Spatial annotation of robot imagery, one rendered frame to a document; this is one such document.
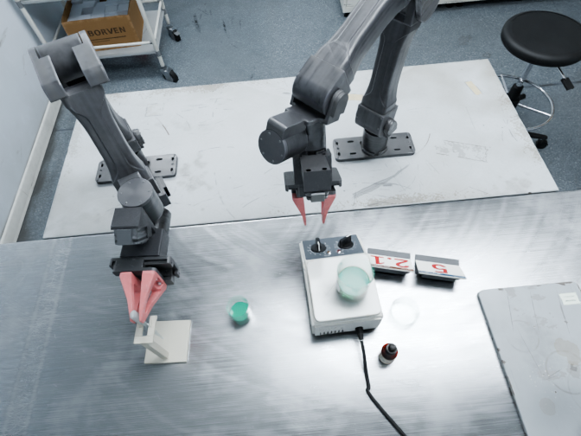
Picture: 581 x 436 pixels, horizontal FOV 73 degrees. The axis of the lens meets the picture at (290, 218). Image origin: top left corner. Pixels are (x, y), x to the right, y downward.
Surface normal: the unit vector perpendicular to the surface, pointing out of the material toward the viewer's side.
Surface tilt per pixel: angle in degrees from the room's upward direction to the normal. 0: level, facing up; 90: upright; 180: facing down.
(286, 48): 0
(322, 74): 24
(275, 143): 68
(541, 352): 0
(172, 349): 0
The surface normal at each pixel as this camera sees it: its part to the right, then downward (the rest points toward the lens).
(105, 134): 0.44, 0.50
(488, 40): -0.04, -0.52
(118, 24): 0.15, 0.85
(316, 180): 0.06, 0.47
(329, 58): -0.31, -0.22
